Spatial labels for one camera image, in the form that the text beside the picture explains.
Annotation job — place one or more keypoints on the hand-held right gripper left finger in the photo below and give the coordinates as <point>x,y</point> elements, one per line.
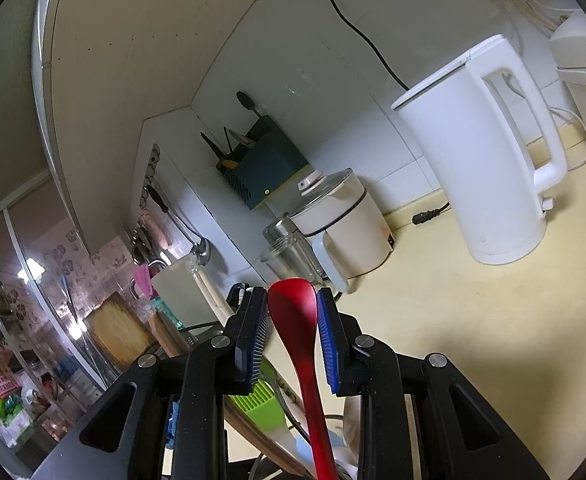
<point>253,340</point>

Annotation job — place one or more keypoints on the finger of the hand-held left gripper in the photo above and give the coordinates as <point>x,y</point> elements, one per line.
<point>175,425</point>

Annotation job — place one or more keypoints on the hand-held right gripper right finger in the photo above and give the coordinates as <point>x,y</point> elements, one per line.
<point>329,340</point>

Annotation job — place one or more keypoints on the red plastic spoon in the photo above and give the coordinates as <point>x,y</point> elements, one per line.
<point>300,340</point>

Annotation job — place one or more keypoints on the green silicone basting brush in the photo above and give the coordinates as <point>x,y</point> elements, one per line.
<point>258,400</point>

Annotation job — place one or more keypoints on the paper wooden chopsticks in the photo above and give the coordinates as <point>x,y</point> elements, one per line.
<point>213,295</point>

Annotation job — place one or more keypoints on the clear ribbed drinking glass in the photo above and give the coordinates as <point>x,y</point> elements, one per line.
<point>290,407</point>

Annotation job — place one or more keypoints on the glass blender jar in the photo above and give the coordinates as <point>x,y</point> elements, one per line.
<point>293,255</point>

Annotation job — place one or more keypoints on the wooden cutting board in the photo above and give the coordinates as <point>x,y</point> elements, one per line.
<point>118,330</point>

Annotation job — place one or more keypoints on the beige electric cooking pot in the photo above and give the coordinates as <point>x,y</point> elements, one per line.
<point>348,230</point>

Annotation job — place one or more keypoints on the pink hanging item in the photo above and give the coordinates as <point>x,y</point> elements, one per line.
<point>154,230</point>

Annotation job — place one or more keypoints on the dark green utensil holder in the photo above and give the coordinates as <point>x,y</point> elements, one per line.
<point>263,170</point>

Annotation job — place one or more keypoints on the white electric kettle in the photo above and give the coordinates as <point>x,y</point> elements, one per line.
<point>478,160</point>

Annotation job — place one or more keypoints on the white wall hook rail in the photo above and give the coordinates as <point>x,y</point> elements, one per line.
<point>148,175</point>

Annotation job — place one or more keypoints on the cream wall cabinet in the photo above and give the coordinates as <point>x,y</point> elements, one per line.
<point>138,60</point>

